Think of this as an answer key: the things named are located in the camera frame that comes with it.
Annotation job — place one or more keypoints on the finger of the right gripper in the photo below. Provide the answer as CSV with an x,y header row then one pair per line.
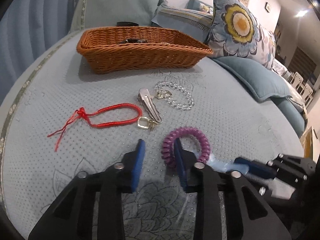
x,y
257,168

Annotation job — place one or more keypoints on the teal sofa back cushion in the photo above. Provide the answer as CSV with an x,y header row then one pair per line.
x,y
107,13

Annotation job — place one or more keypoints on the gold charm earring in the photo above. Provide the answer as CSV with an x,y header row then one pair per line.
x,y
146,123

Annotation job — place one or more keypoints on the tiny framed picture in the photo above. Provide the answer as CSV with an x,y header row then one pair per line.
x,y
267,7

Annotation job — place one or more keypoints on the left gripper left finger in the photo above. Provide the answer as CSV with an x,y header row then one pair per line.
x,y
133,163

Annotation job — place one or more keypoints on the striped blue cushion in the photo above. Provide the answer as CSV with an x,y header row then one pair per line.
x,y
191,22

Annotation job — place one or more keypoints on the silver hair clip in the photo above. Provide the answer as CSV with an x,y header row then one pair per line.
x,y
146,100

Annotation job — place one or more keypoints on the blue curtain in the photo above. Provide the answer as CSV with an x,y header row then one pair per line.
x,y
28,29

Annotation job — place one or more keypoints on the orange wicker basket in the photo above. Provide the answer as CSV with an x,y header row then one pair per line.
x,y
166,48

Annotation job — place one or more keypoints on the teal seat cushion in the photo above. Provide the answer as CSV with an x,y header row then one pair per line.
x,y
265,85

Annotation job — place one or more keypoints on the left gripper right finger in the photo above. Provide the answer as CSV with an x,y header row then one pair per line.
x,y
185,161

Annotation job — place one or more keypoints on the floral throw pillow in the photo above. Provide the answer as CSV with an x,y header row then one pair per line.
x,y
236,32

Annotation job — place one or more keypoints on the black smart watch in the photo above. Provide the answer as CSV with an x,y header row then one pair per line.
x,y
133,40

